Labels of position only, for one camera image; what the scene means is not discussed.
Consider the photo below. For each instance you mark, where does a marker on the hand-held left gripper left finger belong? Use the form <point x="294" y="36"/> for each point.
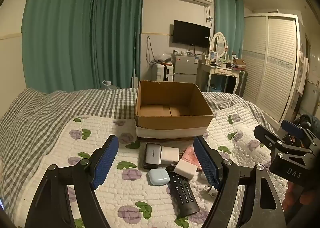
<point x="105" y="163"/>

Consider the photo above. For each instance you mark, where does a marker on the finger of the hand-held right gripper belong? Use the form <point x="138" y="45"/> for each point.
<point x="291" y="128"/>
<point x="265" y="137"/>

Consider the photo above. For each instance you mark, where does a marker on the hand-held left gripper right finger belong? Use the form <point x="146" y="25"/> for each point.
<point x="206" y="163"/>

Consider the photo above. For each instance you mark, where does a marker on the white rectangular adapter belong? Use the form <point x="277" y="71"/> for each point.
<point x="185" y="168"/>

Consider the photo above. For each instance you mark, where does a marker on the small white plug charger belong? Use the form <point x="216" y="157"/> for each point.
<point x="209" y="190"/>

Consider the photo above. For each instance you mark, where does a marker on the white charger block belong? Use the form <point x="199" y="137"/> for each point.
<point x="170" y="155"/>

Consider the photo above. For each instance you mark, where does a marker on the black remote control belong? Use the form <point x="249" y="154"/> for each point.
<point x="184" y="195"/>

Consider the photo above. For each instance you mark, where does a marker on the grey power bank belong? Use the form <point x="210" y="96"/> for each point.
<point x="153" y="154"/>

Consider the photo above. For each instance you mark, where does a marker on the light blue earbuds case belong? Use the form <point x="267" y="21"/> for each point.
<point x="158" y="177"/>

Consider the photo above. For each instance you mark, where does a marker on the cardboard box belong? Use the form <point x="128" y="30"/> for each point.
<point x="175" y="123"/>

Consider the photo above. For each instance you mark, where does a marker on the person's right hand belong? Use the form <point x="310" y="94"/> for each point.
<point x="300" y="199"/>

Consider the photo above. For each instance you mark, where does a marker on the dark cloth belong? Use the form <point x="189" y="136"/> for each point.
<point x="311" y="121"/>

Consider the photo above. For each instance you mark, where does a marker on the floral quilted blanket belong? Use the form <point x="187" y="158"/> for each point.
<point x="112" y="205"/>

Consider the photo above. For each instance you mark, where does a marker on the hanging white towel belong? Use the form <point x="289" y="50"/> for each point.
<point x="303" y="73"/>

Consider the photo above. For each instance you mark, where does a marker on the dark hard suitcase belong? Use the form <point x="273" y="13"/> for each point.
<point x="243" y="83"/>

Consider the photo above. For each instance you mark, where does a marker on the white louvered wardrobe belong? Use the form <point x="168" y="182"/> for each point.
<point x="272" y="68"/>

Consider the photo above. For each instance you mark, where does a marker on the grey checked bedsheet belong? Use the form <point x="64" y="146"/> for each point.
<point x="50" y="118"/>

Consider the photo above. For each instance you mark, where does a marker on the clear plastic water jug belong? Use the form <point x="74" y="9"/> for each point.
<point x="108" y="85"/>

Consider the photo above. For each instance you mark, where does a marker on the brown box on dresser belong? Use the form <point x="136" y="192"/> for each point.
<point x="239" y="63"/>

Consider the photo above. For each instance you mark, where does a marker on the white dressing table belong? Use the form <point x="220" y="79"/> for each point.
<point x="217" y="70"/>

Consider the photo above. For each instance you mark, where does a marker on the silver small fridge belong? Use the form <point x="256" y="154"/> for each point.
<point x="185" y="68"/>

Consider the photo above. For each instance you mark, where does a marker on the white hard suitcase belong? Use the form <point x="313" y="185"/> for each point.
<point x="162" y="73"/>

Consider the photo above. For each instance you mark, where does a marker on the white oval vanity mirror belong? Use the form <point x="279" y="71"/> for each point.
<point x="218" y="44"/>

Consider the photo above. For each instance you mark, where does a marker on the narrow green curtain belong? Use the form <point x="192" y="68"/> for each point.
<point x="228" y="30"/>

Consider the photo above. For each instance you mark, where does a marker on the clear plastic bag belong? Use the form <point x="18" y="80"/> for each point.
<point x="163" y="57"/>

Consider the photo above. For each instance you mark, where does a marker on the wide green curtain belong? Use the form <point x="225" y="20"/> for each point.
<point x="75" y="43"/>

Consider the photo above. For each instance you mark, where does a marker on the black wall television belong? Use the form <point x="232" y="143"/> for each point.
<point x="191" y="33"/>

